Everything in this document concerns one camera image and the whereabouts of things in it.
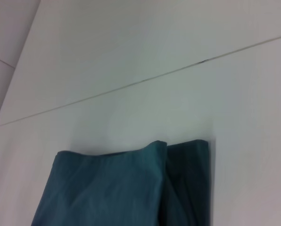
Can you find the blue shirt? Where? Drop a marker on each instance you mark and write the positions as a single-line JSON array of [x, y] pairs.
[[121, 188]]

